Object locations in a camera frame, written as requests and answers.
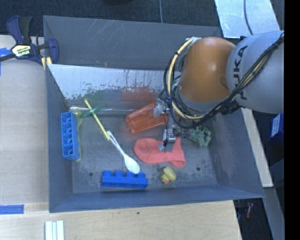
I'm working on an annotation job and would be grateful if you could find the red sock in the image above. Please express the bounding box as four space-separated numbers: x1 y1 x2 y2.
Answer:
132 136 187 169

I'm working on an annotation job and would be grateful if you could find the orange translucent plastic bottle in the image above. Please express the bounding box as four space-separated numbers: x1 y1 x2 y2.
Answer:
124 99 169 135

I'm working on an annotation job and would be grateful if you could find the green toy figure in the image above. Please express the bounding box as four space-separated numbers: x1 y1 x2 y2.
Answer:
187 125 213 148

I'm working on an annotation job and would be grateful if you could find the yellow rubber duck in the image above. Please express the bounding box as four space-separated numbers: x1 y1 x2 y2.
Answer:
160 166 177 185

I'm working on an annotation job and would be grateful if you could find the white plastic spoon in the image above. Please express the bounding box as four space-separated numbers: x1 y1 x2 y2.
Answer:
106 130 141 175

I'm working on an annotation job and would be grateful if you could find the blue studded toy brick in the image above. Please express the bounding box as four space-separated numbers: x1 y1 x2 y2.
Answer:
100 170 149 191

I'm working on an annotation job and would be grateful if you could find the grey metal bin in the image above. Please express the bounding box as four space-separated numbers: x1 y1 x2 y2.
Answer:
42 15 266 214

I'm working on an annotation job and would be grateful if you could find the hollow blue toy brick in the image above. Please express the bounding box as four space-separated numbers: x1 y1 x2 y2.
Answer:
60 111 81 162

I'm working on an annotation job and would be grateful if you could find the yellow stick green propeller toy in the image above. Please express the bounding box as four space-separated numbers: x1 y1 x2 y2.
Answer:
79 98 111 142

